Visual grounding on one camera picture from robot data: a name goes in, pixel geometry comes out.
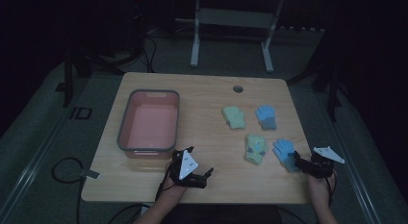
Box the black floor cable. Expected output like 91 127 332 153
51 157 85 224

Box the person's right hand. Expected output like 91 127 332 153
307 173 337 205

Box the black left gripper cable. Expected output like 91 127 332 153
107 168 171 224

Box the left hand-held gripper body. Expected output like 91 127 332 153
168 148 208 189

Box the person's left hand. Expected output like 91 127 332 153
160 164 189 200

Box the person's dark clothing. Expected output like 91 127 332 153
160 204 283 224

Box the white metal stand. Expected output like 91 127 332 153
190 0 285 74

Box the plain green knitted glove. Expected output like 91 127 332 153
221 105 246 131

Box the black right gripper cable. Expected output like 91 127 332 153
325 169 339 207

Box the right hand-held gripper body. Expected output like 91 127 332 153
302 146 346 180

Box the black background cable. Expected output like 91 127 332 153
140 34 158 74

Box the pink plastic basin grey rim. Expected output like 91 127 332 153
116 88 181 160

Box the blue glove with grey cuff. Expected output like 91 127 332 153
254 104 278 131
271 138 302 174

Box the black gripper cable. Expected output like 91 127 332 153
107 168 171 224
325 169 339 207

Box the green glove with face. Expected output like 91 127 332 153
243 133 269 166

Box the black metal stand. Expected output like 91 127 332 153
55 0 147 109
286 57 345 123

